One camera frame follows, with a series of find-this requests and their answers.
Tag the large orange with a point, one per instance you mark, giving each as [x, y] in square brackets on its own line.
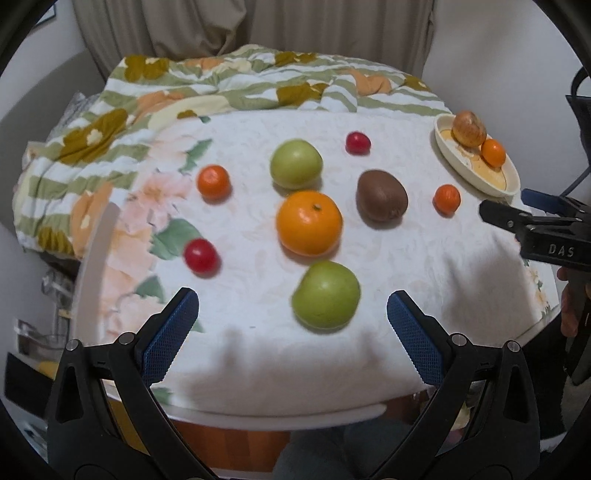
[309, 224]

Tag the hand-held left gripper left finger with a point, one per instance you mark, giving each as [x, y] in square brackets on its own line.
[171, 332]

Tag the white floral tablecloth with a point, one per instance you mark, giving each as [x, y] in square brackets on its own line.
[258, 355]

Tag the red tomato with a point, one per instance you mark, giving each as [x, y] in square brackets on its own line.
[358, 142]
[200, 256]

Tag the green apple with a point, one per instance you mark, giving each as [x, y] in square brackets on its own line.
[295, 164]
[325, 295]

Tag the cluttered side shelf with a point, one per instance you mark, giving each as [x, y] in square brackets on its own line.
[37, 350]

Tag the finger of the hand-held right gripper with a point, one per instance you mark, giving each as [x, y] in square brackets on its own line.
[540, 198]
[503, 214]

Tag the framed wall picture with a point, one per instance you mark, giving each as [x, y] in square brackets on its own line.
[48, 14]

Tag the person's grey trousers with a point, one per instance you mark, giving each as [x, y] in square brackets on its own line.
[332, 452]

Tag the striped floral quilt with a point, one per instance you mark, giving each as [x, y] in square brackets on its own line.
[138, 97]

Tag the beige curtain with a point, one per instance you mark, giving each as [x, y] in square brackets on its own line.
[207, 27]

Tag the brown kiwi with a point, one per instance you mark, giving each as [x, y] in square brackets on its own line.
[382, 195]

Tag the person's right hand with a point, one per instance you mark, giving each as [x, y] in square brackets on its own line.
[565, 304]

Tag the brown onion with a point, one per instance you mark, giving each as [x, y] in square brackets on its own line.
[468, 128]

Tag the cream oval plate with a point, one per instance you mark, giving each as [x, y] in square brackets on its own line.
[461, 159]

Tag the small mandarin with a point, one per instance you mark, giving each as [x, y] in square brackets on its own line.
[493, 152]
[446, 199]
[214, 181]

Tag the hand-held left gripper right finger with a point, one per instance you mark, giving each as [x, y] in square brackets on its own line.
[413, 332]

